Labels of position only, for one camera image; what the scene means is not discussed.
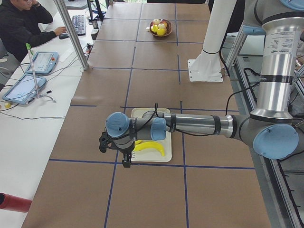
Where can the translucent yellow banana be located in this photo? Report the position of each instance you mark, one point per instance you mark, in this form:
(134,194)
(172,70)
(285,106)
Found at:
(150,145)

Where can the pale peach fruit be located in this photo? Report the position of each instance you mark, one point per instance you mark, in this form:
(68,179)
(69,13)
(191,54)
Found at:
(156,22)

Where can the black keyboard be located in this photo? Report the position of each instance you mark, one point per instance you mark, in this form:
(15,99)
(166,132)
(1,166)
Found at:
(79,24)

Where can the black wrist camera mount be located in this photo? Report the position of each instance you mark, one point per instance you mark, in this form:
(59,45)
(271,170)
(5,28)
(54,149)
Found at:
(106,142)

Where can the near teach pendant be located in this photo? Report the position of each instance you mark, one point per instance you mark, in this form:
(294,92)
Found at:
(23,91)

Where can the white pedestal column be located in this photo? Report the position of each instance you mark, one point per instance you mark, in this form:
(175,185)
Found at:
(207,66)

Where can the red cylinder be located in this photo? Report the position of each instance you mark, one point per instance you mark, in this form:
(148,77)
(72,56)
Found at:
(14,203)

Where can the white rectangular tray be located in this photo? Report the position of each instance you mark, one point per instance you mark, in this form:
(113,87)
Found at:
(152,151)

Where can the yellow starfruit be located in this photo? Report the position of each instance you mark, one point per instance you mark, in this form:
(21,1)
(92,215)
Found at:
(154,28)

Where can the aluminium frame post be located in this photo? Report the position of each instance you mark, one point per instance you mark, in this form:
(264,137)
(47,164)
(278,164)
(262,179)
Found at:
(78,42)

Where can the small yellow object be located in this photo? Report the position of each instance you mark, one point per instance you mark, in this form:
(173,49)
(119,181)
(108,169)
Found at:
(7,105)

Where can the far teach pendant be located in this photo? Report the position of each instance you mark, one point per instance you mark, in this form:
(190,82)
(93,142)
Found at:
(44,62)

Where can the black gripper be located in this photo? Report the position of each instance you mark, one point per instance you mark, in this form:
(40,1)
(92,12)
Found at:
(125,151)

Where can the black computer mouse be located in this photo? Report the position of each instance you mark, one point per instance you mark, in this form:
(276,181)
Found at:
(63,36)

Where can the thin metal stand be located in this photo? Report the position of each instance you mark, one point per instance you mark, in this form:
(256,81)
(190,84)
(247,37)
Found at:
(34,75)

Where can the teach pendant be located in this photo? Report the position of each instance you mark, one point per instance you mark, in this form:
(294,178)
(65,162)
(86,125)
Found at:
(23,91)
(44,62)

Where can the brown wicker basket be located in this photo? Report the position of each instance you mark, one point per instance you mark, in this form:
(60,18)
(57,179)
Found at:
(169,28)

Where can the seated person in black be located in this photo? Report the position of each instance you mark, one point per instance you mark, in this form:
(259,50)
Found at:
(19,20)

